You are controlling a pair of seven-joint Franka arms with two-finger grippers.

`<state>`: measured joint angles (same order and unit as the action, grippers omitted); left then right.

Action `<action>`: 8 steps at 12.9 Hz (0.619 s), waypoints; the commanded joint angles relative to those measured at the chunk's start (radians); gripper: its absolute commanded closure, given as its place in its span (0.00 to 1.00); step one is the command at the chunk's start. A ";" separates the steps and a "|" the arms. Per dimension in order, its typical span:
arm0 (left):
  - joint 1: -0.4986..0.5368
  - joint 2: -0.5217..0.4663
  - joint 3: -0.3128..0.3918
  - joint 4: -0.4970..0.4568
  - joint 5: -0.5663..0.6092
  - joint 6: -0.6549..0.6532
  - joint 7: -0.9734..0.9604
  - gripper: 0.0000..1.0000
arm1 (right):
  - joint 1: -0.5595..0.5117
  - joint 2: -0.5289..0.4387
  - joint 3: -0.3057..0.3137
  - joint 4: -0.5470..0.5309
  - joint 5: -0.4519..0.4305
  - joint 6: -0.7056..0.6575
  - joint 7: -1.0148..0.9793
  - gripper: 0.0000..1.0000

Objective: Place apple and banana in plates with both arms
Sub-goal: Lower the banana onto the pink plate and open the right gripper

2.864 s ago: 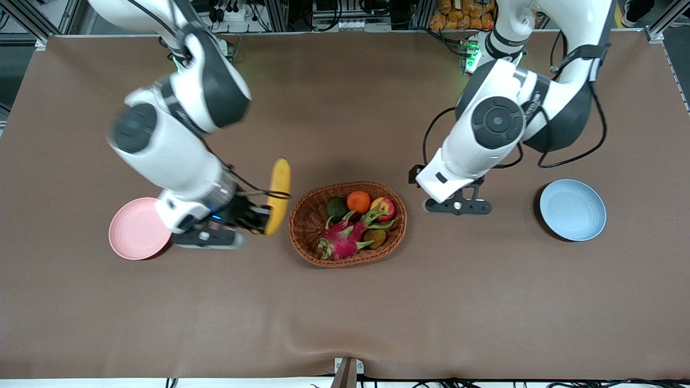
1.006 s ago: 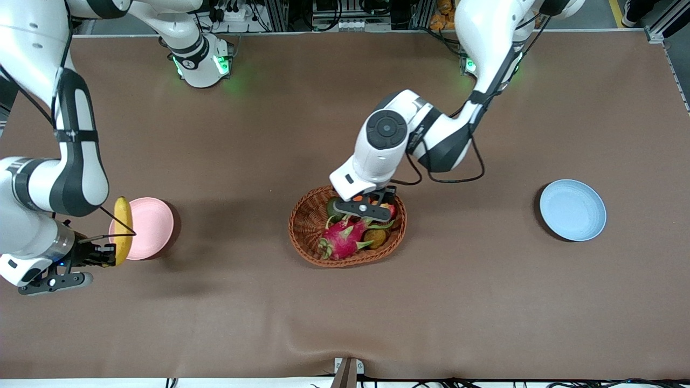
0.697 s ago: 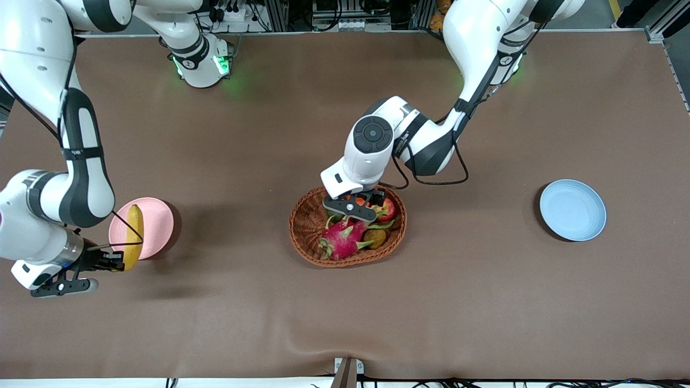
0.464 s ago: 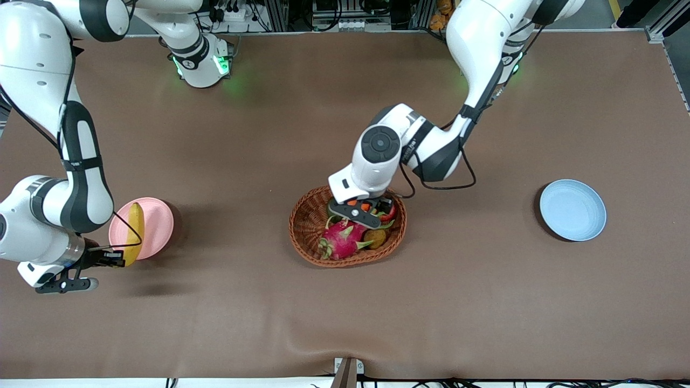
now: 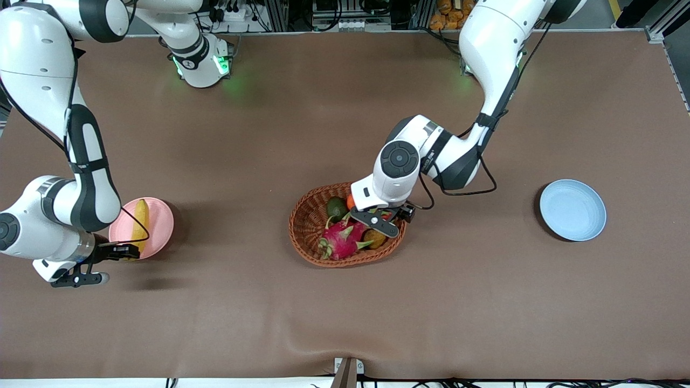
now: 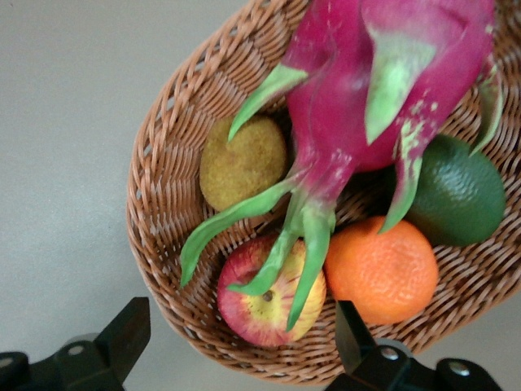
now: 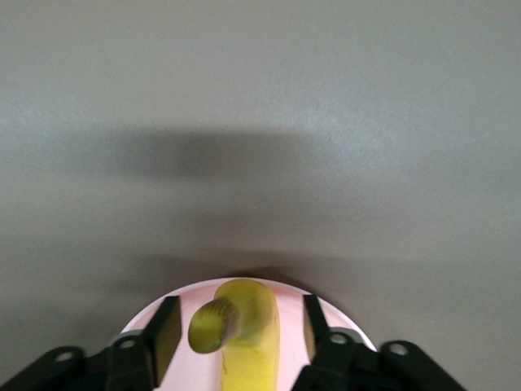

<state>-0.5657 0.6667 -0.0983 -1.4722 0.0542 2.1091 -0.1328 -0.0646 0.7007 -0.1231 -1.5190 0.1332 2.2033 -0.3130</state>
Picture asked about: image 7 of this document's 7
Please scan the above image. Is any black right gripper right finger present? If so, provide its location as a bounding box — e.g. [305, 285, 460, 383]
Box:
[292, 294, 469, 391]

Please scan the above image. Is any pink plate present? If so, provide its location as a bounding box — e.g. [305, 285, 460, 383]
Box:
[120, 278, 378, 391]

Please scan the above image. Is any yellow banana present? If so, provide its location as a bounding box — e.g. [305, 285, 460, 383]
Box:
[187, 279, 282, 391]

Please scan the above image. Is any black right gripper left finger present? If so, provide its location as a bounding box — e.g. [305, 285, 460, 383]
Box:
[0, 296, 182, 391]

